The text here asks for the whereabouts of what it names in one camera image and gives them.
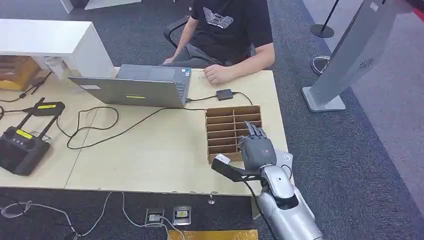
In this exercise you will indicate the clear glass jar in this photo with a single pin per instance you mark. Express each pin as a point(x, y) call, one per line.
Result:
point(55, 66)

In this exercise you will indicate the pale desk leg panel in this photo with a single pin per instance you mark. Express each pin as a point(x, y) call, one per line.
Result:
point(255, 208)

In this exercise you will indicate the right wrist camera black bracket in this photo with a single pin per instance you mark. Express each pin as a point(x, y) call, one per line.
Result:
point(232, 170)

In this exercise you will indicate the white cabinet base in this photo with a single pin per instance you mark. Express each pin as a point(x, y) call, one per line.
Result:
point(102, 3)

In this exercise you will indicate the small metal desk bolt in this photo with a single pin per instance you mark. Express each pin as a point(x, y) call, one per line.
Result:
point(211, 199)

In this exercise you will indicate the grey kiosk stand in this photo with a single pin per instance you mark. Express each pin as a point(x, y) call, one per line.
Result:
point(351, 56)

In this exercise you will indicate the yellow wooden crate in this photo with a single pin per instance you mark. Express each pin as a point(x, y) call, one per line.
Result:
point(16, 71)

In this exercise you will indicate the floor socket with white plug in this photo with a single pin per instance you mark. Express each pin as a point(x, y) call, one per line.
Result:
point(154, 217)

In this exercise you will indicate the black power brick yellow label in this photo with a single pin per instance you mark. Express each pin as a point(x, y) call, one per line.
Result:
point(48, 107)

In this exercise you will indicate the red edged dark panel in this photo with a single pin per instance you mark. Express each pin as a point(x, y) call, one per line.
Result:
point(418, 13)

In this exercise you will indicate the person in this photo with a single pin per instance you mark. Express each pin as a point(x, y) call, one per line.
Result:
point(228, 33)

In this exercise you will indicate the grey laptop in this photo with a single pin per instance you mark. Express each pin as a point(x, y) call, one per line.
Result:
point(136, 92)

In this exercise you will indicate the black router with antennas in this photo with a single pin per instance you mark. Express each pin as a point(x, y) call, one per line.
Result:
point(18, 150)

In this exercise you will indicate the person's right hand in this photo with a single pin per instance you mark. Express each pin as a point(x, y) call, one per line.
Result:
point(168, 61)

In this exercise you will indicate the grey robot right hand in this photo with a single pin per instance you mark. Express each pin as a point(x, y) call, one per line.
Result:
point(258, 152)

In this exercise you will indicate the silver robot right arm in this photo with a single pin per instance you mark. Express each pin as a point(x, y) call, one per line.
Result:
point(288, 212)

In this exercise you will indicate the small black adapter box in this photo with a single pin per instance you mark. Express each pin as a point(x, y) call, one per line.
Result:
point(224, 94)

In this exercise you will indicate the yellow floor mat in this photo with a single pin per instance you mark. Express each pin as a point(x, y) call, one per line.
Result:
point(213, 235)

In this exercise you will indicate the wooden slotted card box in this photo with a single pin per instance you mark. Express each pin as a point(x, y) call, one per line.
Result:
point(223, 132)

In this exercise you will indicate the grey card reader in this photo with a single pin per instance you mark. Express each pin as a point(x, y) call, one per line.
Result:
point(286, 158)

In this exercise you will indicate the floor socket with yellow label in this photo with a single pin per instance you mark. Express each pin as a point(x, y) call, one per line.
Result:
point(181, 215)

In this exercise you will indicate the person's left hand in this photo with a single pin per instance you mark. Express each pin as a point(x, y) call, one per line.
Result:
point(217, 73)

